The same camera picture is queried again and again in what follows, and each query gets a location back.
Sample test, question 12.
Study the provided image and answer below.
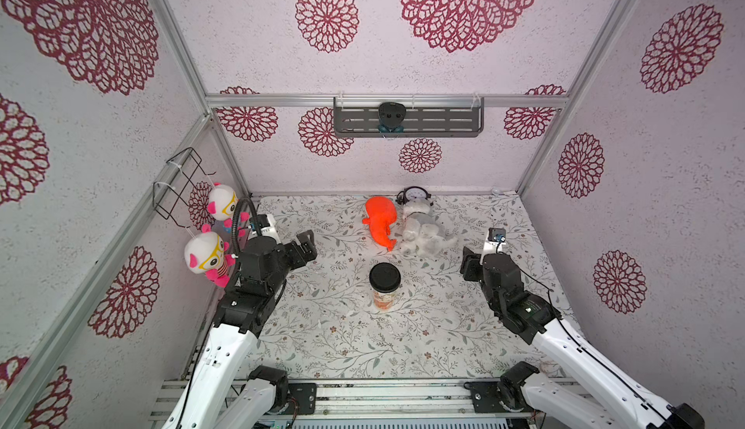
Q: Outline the black wire basket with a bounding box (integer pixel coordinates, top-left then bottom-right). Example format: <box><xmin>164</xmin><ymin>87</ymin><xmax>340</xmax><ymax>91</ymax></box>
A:
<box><xmin>151</xmin><ymin>147</ymin><xmax>215</xmax><ymax>230</ymax></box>

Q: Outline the upper pink white doll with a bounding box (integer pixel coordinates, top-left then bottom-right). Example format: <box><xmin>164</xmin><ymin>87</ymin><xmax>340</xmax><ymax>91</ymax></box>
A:
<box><xmin>207</xmin><ymin>182</ymin><xmax>239</xmax><ymax>234</ymax></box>

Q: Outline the grey metal wall shelf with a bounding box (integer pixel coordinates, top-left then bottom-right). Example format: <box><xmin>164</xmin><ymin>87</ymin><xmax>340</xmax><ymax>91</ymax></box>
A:
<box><xmin>332</xmin><ymin>98</ymin><xmax>485</xmax><ymax>139</ymax></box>

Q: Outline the left black corrugated cable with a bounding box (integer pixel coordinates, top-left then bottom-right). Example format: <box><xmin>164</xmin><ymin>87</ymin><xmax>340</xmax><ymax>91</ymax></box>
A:
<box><xmin>230</xmin><ymin>197</ymin><xmax>261</xmax><ymax>255</ymax></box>

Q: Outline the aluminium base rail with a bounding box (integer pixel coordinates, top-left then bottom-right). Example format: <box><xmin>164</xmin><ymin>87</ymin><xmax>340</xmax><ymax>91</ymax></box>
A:
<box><xmin>147</xmin><ymin>375</ymin><xmax>638</xmax><ymax>422</ymax></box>

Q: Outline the black cup lid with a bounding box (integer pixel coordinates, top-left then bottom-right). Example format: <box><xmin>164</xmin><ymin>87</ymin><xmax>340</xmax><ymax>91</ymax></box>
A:
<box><xmin>369</xmin><ymin>262</ymin><xmax>402</xmax><ymax>294</ymax></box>

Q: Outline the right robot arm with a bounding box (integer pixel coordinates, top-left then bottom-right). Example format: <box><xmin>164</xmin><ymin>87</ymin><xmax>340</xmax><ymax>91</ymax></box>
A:
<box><xmin>460</xmin><ymin>248</ymin><xmax>705</xmax><ymax>428</ymax></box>

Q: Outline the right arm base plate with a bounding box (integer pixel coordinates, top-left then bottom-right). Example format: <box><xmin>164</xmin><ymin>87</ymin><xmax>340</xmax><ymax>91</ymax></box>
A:
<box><xmin>464</xmin><ymin>380</ymin><xmax>535</xmax><ymax>413</ymax></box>

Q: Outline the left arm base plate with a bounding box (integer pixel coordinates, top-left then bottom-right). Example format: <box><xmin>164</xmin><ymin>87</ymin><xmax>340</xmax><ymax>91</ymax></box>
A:
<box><xmin>235</xmin><ymin>381</ymin><xmax>318</xmax><ymax>417</ymax></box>

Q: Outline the pink white doll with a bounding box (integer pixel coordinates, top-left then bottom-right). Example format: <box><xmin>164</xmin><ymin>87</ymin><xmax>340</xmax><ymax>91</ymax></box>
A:
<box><xmin>207</xmin><ymin>182</ymin><xmax>239</xmax><ymax>234</ymax></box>
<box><xmin>184</xmin><ymin>224</ymin><xmax>236</xmax><ymax>288</ymax></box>

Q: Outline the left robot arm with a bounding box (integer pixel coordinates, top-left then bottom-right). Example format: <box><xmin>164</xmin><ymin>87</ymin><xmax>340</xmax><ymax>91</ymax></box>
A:
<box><xmin>164</xmin><ymin>230</ymin><xmax>317</xmax><ymax>428</ymax></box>

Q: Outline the white grey plush rabbit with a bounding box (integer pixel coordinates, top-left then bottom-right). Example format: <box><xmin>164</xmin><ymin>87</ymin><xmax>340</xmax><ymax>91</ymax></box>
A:
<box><xmin>401</xmin><ymin>199</ymin><xmax>458</xmax><ymax>258</ymax></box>

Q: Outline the small alarm clock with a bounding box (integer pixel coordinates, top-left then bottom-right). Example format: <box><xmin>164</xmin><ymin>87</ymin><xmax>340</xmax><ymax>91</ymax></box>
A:
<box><xmin>396</xmin><ymin>186</ymin><xmax>432</xmax><ymax>206</ymax></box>

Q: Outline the lower pink white doll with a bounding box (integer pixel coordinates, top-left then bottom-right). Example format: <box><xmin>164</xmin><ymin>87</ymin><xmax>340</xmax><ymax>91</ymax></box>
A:
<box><xmin>184</xmin><ymin>224</ymin><xmax>236</xmax><ymax>288</ymax></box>

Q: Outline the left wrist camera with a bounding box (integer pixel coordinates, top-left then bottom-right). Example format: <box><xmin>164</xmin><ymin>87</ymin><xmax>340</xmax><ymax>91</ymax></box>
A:
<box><xmin>248</xmin><ymin>214</ymin><xmax>281</xmax><ymax>244</ymax></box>

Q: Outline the black object on shelf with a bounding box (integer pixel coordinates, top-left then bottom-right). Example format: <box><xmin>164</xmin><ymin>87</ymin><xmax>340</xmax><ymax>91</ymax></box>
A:
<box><xmin>378</xmin><ymin>102</ymin><xmax>407</xmax><ymax>134</ymax></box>

